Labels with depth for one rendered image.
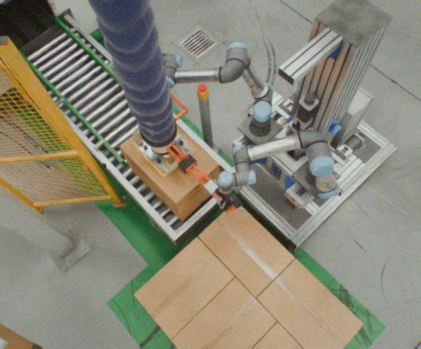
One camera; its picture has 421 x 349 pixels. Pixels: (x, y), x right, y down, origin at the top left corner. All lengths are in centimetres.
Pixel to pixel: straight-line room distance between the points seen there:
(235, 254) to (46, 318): 167
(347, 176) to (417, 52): 232
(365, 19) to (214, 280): 190
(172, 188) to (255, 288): 90
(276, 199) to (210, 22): 223
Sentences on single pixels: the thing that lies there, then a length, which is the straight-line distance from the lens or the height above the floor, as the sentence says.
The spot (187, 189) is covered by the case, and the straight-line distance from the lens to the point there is 275.
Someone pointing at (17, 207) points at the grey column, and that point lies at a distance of 287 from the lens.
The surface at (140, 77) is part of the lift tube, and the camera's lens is 195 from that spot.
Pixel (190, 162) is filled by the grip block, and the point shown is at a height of 122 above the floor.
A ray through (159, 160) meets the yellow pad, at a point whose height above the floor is 113.
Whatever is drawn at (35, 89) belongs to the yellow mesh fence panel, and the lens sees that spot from 234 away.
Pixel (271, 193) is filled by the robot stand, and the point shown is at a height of 21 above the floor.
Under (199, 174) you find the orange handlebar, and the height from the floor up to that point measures 122.
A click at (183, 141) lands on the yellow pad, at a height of 111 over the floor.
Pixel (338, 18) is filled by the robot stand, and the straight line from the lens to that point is 209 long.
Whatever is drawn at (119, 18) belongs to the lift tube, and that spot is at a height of 234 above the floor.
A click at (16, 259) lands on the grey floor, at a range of 401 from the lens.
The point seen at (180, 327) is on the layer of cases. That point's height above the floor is 54.
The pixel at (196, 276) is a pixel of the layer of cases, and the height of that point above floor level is 54.
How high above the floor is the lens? 349
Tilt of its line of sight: 66 degrees down
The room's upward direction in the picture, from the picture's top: 7 degrees counter-clockwise
